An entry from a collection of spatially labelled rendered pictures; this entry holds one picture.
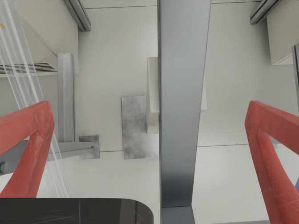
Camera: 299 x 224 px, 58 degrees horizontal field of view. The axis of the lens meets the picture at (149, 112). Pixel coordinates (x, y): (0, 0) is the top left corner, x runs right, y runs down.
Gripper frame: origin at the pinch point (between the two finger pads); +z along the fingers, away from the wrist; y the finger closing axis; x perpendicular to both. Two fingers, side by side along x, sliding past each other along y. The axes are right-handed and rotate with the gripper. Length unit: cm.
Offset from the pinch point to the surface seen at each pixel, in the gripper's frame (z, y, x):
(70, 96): 55, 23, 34
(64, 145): 41, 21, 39
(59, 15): 75, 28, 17
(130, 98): 82, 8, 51
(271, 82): 88, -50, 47
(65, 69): 62, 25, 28
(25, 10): 50, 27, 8
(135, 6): 109, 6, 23
